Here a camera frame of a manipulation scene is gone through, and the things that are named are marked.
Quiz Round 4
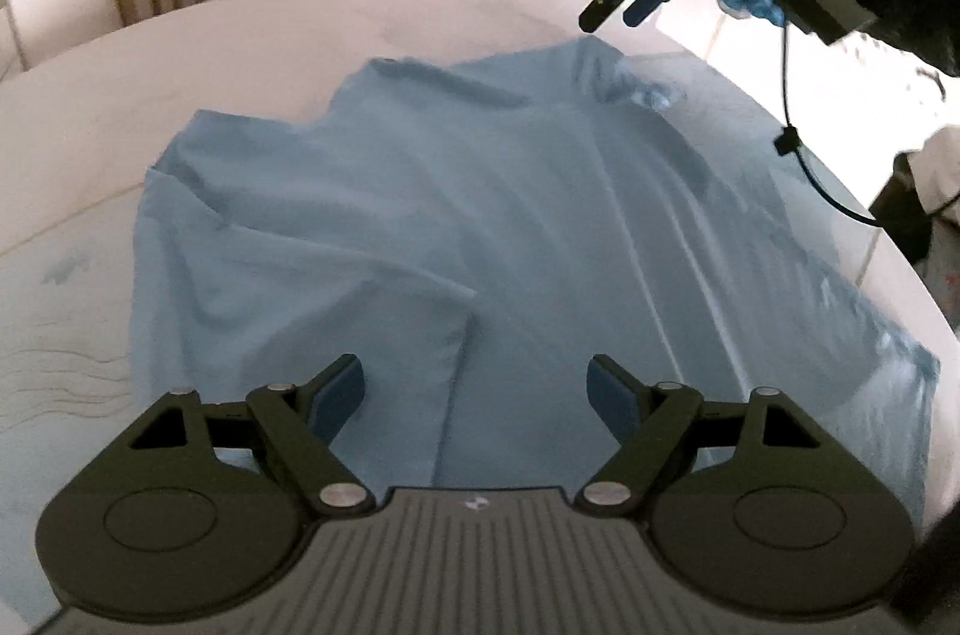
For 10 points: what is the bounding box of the light blue t-shirt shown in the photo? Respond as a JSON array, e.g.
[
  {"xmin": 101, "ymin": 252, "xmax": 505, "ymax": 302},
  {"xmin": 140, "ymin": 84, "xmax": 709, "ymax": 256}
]
[{"xmin": 130, "ymin": 39, "xmax": 955, "ymax": 523}]

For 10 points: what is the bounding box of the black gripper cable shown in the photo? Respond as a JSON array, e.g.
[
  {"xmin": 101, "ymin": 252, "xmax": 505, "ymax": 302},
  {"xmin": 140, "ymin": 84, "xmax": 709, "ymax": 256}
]
[{"xmin": 773, "ymin": 22, "xmax": 884, "ymax": 228}]

